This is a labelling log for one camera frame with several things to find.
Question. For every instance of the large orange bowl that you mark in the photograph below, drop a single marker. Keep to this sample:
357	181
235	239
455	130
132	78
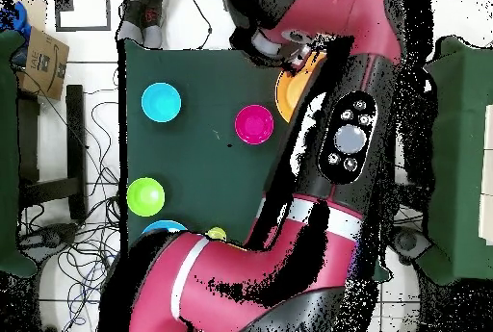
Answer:
289	93

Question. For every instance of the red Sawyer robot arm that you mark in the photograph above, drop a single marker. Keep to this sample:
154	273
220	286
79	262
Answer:
238	262

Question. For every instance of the small red bowl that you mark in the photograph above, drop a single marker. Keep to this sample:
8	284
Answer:
254	124

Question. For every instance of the dark green tablecloth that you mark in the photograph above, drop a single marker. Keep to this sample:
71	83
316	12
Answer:
200	170

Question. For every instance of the yellow cup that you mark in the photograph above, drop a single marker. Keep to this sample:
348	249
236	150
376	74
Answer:
216	232

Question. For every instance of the small green bowl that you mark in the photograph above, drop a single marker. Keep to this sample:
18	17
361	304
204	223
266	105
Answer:
145	197

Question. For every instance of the small light blue bowl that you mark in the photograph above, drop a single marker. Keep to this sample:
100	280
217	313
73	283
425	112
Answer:
161	102

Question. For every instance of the person's left foot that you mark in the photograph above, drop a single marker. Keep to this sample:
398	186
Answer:
153	37

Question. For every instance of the person's foot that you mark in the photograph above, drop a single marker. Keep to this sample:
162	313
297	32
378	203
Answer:
129	32
153	37

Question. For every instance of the dark gray stand base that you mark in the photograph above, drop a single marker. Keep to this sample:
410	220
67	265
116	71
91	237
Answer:
408	241

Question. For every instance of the person's right foot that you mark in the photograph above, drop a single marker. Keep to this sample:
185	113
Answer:
129	32

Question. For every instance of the black stand base with knob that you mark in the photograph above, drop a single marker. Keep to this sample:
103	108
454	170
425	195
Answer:
50	237

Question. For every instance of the green covered side table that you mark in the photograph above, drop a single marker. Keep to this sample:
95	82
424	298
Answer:
462	155
7	155

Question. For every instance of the cardboard box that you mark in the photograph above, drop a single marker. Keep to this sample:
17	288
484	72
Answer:
44	66

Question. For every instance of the blue cloth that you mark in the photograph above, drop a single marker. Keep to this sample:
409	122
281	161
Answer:
19	20

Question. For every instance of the black bench frame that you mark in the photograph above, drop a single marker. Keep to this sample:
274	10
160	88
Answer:
75	135

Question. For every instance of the black square floor frame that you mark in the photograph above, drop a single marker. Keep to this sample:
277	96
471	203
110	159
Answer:
63	1

